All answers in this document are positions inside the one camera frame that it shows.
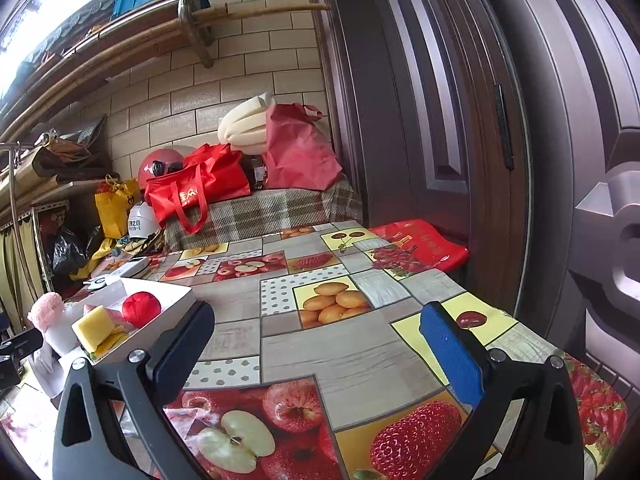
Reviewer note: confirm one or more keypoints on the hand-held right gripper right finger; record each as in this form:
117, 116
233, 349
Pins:
450, 355

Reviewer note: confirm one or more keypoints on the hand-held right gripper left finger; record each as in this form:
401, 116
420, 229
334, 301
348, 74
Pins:
182, 350

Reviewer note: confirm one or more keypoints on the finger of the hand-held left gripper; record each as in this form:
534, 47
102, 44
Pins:
20, 344

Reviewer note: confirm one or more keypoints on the pink plush toy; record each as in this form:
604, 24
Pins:
45, 307

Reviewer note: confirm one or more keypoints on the red plush toy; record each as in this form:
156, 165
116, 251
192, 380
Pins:
142, 310

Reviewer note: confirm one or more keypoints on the white cardboard box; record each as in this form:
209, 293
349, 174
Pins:
160, 290

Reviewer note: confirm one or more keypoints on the yellow green cloth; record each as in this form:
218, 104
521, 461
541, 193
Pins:
117, 337

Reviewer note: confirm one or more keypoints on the yellow sponge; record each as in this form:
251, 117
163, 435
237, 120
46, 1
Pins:
92, 327

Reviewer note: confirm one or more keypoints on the yellow green curtain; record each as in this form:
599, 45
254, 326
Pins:
30, 260

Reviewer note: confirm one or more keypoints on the small white power bank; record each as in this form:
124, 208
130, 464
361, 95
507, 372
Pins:
95, 282

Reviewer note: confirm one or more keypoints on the large white power bank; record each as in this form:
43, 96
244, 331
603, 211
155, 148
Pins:
130, 266

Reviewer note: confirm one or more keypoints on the black plastic bag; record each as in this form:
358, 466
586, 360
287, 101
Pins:
67, 252

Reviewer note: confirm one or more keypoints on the yellow plastic sheet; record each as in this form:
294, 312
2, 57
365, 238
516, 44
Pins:
97, 255

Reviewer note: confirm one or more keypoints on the white helmet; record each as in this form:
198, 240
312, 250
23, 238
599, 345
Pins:
137, 222

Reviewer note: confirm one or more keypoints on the yellow shopping bag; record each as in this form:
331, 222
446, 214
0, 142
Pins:
112, 210

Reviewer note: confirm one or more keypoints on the wooden boards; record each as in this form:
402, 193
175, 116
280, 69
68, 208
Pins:
30, 180

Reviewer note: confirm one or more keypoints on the red tote bag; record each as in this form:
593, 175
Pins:
200, 185

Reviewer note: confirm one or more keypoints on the chrome clothes rack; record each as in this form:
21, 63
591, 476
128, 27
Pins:
11, 175

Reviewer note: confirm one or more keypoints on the plaid covered bench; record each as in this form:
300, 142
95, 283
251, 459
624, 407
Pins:
280, 210

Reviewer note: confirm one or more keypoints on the pink helmet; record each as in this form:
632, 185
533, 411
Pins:
155, 162

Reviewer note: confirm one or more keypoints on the brown paper bags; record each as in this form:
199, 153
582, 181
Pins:
70, 150

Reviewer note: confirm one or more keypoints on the red plastic bag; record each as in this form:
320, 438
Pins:
300, 155

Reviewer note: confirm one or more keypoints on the white foam padding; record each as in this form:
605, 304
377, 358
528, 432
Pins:
240, 125

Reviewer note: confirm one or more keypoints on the black door hinge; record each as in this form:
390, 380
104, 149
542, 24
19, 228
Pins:
504, 125

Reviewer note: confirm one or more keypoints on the purple metal door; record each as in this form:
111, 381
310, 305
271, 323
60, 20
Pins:
400, 85
575, 85

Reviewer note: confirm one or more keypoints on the bamboo poles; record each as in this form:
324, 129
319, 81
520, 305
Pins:
250, 11

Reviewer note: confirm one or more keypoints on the stainless pipe bracket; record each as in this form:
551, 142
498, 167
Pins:
192, 25

